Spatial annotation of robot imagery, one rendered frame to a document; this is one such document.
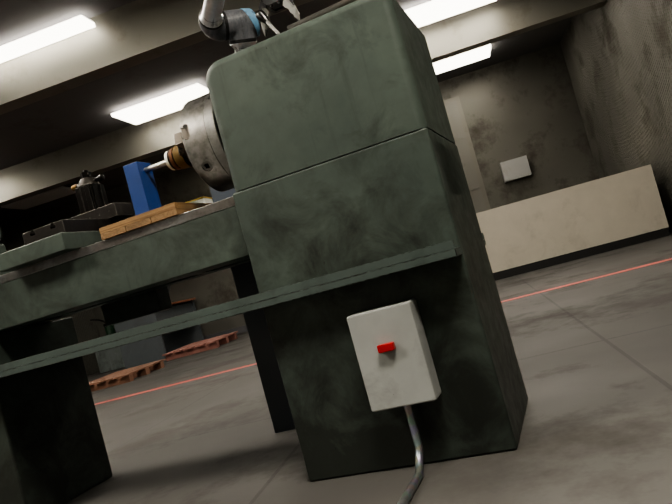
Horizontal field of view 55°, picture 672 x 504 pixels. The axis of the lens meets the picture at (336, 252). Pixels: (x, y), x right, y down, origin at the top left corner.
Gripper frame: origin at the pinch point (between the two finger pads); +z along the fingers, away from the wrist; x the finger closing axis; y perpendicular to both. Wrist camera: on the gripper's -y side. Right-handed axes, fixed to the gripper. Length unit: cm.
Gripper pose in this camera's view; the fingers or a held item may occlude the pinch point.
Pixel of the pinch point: (281, 27)
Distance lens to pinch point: 230.0
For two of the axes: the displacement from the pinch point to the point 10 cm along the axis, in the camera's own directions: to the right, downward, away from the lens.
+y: 3.4, -0.6, 9.4
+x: -9.0, 2.6, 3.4
